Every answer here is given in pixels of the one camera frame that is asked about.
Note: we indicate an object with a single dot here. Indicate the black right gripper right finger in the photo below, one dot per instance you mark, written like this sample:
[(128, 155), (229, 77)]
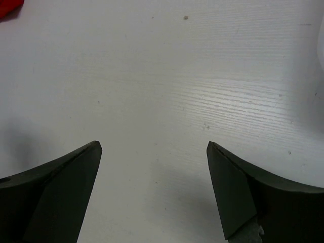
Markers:
[(255, 205)]

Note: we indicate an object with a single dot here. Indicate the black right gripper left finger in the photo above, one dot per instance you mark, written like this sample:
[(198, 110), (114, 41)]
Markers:
[(48, 203)]

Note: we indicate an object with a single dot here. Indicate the folded red t-shirt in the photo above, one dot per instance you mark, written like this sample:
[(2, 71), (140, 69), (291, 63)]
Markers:
[(8, 6)]

